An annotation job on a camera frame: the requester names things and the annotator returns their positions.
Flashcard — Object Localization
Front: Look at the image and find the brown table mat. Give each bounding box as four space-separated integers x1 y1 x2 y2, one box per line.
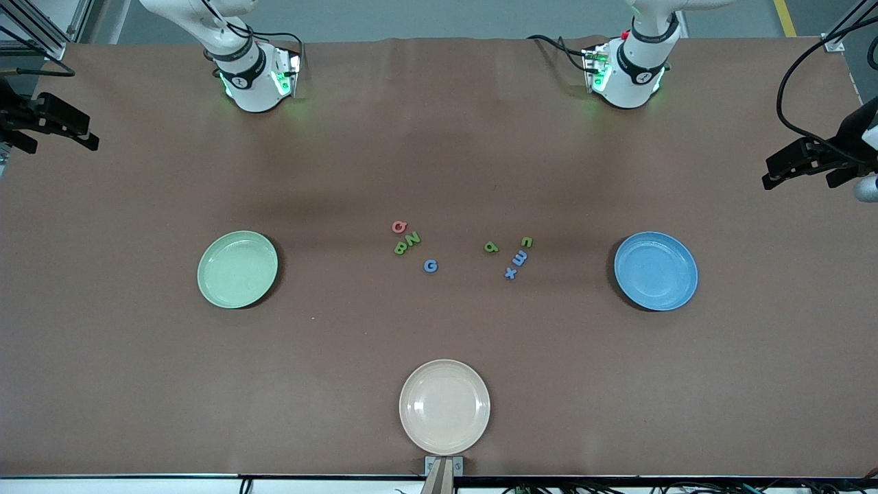
0 36 878 478

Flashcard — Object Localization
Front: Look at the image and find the black arm base cable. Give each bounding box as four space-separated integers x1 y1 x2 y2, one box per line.
237 24 307 69
527 33 592 73

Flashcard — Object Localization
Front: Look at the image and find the black right arm base cable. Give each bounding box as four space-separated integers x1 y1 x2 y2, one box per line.
237 24 307 69

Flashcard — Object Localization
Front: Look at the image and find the blue plate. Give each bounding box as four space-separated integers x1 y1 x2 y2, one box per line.
613 231 699 312

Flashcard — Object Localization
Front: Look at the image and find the beige plate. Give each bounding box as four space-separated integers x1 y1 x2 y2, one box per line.
399 359 492 456

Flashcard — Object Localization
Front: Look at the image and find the metal connector plate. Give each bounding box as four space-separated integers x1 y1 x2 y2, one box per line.
582 45 611 93
273 47 302 98

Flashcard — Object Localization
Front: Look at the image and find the light green plate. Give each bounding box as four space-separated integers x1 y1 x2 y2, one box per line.
197 230 279 309

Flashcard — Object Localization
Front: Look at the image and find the aluminium frame post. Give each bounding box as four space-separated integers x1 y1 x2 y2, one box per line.
822 0 878 53
0 0 93 61

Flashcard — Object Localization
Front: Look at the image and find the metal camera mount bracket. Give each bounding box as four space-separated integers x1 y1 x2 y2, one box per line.
420 456 464 494

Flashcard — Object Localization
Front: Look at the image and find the black left arm base cable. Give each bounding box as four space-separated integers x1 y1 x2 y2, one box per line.
527 33 592 73

